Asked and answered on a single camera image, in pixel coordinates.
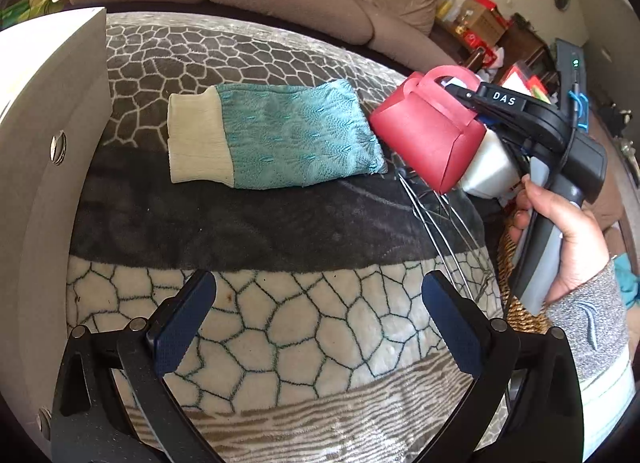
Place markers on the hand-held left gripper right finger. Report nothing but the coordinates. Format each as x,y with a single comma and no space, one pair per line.
455,330

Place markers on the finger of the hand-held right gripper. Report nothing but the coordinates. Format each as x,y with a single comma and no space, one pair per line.
492,120
465,93

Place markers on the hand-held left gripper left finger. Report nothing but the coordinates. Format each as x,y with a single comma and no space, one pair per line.
180,338

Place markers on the pink handbag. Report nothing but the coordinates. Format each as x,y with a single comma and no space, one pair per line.
430,138

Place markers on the person's right forearm grey sleeve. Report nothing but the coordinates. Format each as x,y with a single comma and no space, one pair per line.
595,313

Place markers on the person's right hand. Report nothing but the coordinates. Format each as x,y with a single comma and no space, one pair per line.
575,243

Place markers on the white plastic box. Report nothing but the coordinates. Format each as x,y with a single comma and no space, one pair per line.
492,163

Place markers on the red snack packets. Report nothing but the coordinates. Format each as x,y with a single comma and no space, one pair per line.
525,83

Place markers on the dark wooden cabinet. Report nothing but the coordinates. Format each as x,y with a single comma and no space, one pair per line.
525,48

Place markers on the cardboard box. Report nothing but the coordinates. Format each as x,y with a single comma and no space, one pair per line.
482,18

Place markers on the black device green light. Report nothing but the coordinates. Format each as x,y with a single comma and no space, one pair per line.
570,63

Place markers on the wicker basket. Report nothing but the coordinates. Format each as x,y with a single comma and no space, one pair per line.
525,288

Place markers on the yellow bottles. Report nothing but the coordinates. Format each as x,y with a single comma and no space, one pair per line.
445,8

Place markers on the grey patterned blanket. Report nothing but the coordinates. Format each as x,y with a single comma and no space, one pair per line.
280,243

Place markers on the teal cloth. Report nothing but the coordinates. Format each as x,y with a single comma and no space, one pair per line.
627,278

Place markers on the teal knit sleeve cream cuff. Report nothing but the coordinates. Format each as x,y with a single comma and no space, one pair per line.
280,138

